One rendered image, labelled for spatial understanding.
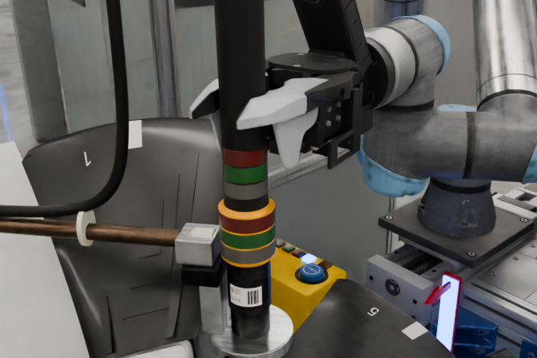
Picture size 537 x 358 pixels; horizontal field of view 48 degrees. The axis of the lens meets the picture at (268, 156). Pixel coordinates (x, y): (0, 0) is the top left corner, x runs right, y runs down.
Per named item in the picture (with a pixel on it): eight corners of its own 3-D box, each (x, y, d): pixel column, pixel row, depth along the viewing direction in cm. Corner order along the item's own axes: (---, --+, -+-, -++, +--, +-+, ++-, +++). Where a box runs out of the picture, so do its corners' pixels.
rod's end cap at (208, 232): (188, 234, 46) (212, 236, 46) (195, 222, 48) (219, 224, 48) (189, 256, 47) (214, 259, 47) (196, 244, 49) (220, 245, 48)
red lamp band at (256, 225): (212, 232, 44) (211, 217, 44) (226, 205, 48) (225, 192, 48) (269, 236, 44) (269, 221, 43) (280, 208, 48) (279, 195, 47)
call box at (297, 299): (240, 308, 107) (238, 257, 103) (280, 284, 114) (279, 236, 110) (306, 350, 97) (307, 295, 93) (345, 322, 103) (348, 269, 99)
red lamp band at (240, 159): (216, 165, 43) (216, 149, 42) (228, 149, 46) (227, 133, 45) (263, 168, 42) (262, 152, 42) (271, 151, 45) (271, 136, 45)
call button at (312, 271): (294, 277, 99) (294, 268, 98) (310, 268, 101) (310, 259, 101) (312, 287, 96) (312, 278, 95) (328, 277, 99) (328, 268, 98)
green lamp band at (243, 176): (217, 182, 43) (216, 167, 43) (228, 164, 46) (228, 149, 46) (263, 184, 43) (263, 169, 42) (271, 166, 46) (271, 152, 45)
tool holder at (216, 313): (174, 359, 48) (165, 254, 44) (200, 307, 54) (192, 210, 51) (285, 372, 46) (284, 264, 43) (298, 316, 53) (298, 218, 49)
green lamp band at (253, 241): (212, 247, 45) (212, 232, 44) (227, 220, 49) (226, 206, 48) (270, 252, 44) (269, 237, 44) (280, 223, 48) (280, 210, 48)
